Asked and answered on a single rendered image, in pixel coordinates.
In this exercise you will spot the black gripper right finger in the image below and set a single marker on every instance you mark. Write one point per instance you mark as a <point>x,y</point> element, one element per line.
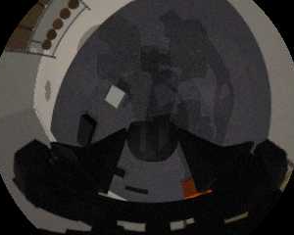
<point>207,160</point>

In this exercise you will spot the dark grey switch panel with green rocker switches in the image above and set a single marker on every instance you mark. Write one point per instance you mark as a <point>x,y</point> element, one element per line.
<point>152,141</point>

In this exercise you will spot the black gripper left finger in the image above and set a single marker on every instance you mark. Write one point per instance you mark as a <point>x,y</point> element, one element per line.
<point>98,161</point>

